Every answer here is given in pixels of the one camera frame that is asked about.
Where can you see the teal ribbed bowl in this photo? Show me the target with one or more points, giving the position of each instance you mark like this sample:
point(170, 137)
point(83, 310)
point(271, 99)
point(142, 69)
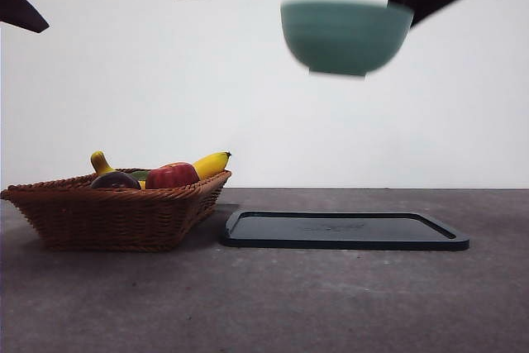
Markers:
point(343, 39)

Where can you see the black rectangular tray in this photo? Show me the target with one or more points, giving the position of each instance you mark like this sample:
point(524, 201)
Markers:
point(330, 233)

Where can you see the yellow banana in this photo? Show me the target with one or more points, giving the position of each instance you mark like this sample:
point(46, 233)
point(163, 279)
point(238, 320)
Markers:
point(211, 165)

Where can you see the brown wicker basket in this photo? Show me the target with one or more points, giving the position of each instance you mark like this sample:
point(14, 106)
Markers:
point(111, 220)

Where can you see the red apple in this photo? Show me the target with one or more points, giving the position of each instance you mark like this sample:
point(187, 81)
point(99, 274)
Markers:
point(171, 175)

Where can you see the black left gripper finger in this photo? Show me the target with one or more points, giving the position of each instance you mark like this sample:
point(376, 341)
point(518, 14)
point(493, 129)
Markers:
point(18, 12)

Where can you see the green fruit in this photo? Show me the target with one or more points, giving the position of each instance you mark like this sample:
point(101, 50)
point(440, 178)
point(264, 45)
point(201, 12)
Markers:
point(139, 174)

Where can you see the dark purple plum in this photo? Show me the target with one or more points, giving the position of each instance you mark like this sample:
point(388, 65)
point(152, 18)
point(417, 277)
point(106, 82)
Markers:
point(115, 181)

